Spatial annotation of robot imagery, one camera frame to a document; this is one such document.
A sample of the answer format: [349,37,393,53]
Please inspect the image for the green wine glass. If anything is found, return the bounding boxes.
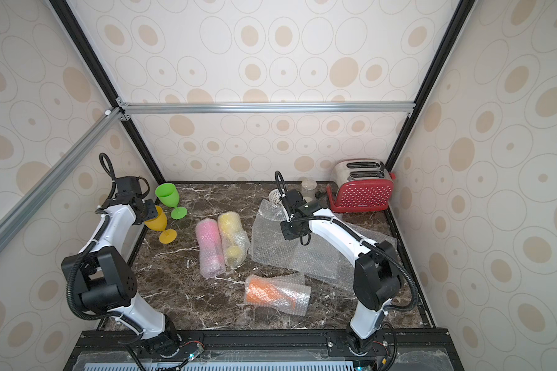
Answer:
[156,182,187,220]

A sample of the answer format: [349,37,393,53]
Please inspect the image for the clear bubble wrap sheet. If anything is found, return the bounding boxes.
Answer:
[249,199,303,271]
[289,220,398,294]

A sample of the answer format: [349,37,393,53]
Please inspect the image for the beige bubble glass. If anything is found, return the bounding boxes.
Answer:
[144,206,177,244]

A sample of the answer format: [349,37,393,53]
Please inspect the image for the orange bubble glass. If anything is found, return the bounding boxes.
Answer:
[244,273,311,316]

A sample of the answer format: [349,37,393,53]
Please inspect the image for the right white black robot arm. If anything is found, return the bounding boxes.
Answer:
[279,190,419,345]

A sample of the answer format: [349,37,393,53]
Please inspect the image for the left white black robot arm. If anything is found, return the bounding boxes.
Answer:
[61,176,166,340]

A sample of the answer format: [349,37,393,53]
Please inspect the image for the yellow bubble wrapped glass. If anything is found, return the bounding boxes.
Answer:
[218,212,250,270]

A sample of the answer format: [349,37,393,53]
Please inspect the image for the pink bubble wrapped glass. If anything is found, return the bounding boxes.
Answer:
[195,218,226,279]

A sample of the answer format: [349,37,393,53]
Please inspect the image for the clear jar with powder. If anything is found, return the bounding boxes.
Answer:
[301,178,318,202]

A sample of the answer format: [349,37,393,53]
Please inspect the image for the white sink strainer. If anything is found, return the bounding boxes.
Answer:
[268,189,285,208]

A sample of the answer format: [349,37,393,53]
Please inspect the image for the red toaster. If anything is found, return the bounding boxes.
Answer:
[326,159,396,213]

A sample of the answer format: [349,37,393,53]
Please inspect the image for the horizontal aluminium rail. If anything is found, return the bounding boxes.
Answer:
[121,101,416,114]

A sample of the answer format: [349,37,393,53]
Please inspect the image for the left diagonal aluminium rail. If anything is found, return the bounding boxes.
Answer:
[0,108,122,253]

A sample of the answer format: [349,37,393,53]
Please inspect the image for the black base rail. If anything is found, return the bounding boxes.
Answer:
[64,326,463,370]

